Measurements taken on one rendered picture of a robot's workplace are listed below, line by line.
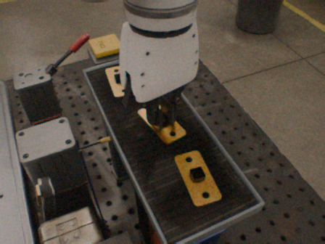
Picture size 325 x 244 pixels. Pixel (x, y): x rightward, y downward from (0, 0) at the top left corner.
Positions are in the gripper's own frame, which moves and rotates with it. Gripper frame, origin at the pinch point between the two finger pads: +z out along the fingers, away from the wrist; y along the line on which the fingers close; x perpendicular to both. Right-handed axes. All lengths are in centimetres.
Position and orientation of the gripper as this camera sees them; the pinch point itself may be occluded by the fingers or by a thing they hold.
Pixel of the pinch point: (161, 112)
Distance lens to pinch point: 47.2
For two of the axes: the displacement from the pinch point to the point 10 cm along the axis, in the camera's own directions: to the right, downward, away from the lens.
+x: 5.8, 5.9, -5.6
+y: -8.2, 4.2, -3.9
